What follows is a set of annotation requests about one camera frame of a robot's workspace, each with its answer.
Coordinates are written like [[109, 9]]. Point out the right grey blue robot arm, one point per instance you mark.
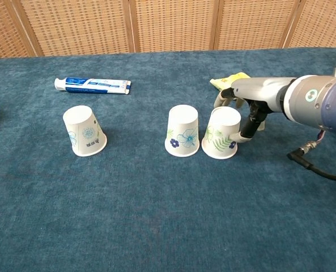
[[326, 102]]

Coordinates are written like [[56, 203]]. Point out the yellow green snack packet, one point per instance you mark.
[[227, 80]]

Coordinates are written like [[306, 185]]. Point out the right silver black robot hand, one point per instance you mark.
[[258, 90]]

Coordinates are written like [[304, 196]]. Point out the blue white toothpaste tube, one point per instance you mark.
[[99, 85]]

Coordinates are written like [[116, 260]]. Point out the paper cup with printed text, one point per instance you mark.
[[82, 127]]

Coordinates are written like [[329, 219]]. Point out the paper cup large blue flower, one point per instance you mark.
[[182, 124]]

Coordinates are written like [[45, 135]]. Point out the wicker folding screen panel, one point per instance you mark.
[[323, 25], [255, 25], [3, 28], [77, 25], [173, 25]]

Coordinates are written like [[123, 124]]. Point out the paper cup green fern print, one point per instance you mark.
[[221, 124]]

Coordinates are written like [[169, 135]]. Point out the teal blue table cloth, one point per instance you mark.
[[167, 198]]

